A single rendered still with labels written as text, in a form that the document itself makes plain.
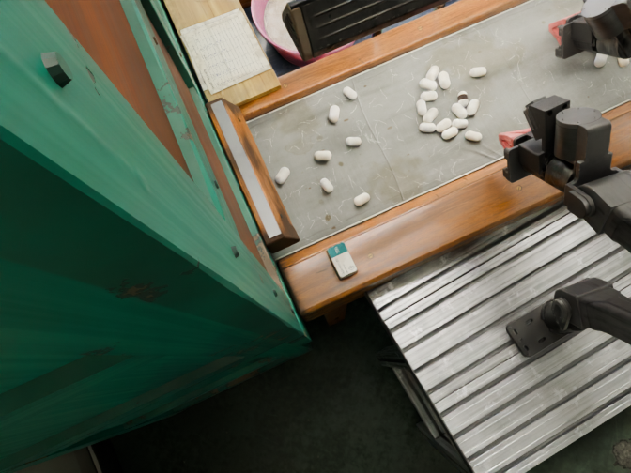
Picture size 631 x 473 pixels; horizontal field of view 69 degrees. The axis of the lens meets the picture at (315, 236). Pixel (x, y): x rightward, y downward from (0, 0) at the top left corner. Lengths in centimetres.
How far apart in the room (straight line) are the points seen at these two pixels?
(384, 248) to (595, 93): 56
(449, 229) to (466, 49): 42
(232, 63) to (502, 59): 57
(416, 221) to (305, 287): 24
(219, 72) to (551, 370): 89
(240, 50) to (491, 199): 59
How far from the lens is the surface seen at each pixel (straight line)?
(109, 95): 17
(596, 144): 75
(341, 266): 83
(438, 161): 97
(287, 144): 97
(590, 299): 86
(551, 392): 102
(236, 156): 84
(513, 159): 84
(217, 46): 107
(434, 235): 89
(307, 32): 67
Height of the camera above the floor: 160
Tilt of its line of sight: 75 degrees down
